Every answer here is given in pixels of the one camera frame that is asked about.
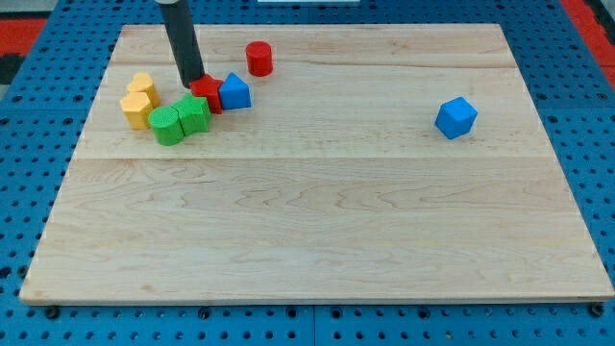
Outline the red star block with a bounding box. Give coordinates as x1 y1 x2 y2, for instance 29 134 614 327
189 74 223 114

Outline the green star block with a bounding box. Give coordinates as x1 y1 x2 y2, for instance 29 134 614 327
172 93 211 136

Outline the wooden board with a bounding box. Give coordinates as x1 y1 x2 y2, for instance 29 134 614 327
20 24 614 306

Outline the blue triangular prism block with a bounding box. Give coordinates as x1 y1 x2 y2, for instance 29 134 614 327
218 72 252 111

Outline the red cylinder block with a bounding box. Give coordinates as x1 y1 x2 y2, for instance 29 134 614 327
245 40 273 77

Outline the green cylinder block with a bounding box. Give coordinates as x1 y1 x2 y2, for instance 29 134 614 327
148 106 185 146

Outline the blue cube block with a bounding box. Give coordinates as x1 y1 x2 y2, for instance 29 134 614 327
434 97 479 139

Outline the yellow hexagon block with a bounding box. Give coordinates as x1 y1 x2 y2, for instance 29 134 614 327
120 92 154 130

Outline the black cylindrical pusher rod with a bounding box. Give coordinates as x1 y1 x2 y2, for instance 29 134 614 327
157 0 205 88

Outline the yellow heart block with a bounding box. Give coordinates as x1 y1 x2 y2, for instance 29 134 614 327
127 72 161 108

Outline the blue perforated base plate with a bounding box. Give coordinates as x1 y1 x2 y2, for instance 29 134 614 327
1 0 614 345

